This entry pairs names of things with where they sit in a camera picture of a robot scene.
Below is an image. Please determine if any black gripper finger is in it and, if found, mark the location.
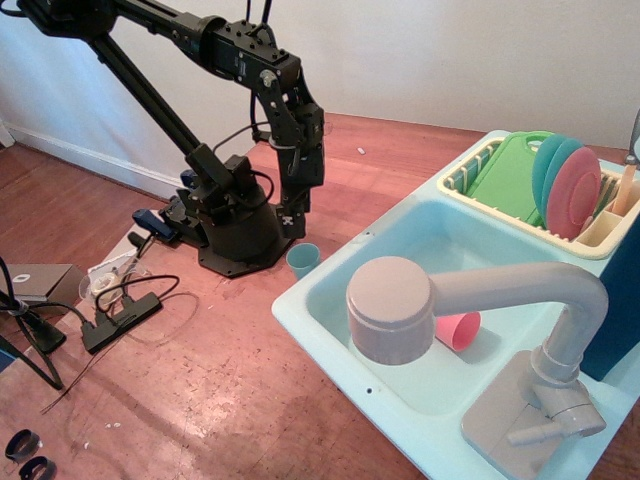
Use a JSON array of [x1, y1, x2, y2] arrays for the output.
[[275, 204, 295, 238], [291, 189, 310, 239]]

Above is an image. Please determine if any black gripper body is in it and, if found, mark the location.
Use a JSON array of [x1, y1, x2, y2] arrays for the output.
[[256, 74, 324, 210]]

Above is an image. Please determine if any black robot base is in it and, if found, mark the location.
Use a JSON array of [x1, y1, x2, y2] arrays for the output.
[[160, 144, 293, 278]]

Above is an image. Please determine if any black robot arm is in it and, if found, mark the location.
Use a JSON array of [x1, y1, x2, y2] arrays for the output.
[[8, 1, 324, 239]]

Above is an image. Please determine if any teal plastic cup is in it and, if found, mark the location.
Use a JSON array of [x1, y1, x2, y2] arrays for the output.
[[286, 243, 321, 280]]

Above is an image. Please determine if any pink plastic cup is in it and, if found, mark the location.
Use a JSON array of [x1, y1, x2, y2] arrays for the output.
[[435, 311, 481, 352]]

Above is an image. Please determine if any light blue toy sink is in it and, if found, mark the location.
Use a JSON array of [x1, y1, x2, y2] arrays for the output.
[[272, 130, 640, 480]]

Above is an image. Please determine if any dark blue sink backboard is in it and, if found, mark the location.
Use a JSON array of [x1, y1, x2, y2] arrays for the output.
[[581, 219, 639, 381]]

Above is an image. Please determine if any grey toy faucet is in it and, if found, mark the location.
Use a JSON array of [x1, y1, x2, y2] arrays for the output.
[[345, 256, 610, 479]]

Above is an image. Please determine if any blue clamp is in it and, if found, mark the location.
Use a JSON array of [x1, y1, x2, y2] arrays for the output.
[[132, 209, 176, 243]]

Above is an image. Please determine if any clear plastic bag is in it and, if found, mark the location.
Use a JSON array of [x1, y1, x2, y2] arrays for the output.
[[78, 258, 149, 309]]

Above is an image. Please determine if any green cutting board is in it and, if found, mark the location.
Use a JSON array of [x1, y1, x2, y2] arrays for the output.
[[466, 131, 551, 227]]

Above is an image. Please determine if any black USB hub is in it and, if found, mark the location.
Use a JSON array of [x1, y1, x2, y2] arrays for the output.
[[81, 292, 163, 354]]

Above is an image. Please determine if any grey cardboard box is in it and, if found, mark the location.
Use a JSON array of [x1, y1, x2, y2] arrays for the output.
[[7, 264, 84, 315]]

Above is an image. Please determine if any teal plastic plate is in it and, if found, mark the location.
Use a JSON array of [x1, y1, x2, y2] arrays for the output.
[[532, 134, 566, 216]]

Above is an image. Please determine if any black power adapter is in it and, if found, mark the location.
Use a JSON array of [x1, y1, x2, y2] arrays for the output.
[[25, 313, 66, 354]]

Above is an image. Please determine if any blue plastic plate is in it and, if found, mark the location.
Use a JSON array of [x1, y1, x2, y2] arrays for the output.
[[541, 138, 583, 219]]

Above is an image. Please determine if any pink plastic plate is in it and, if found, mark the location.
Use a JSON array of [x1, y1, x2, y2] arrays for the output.
[[545, 147, 601, 240]]

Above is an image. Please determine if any cream dish rack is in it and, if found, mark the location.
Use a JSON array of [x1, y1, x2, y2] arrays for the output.
[[437, 132, 639, 260]]

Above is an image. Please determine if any black tripod leg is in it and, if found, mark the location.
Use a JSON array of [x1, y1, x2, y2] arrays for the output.
[[0, 257, 65, 391]]

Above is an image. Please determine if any orange handled utensil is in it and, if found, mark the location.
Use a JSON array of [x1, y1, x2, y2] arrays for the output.
[[611, 154, 639, 215]]

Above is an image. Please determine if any black velcro strap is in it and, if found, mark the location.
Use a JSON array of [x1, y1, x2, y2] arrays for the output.
[[3, 428, 42, 462], [17, 455, 58, 480]]

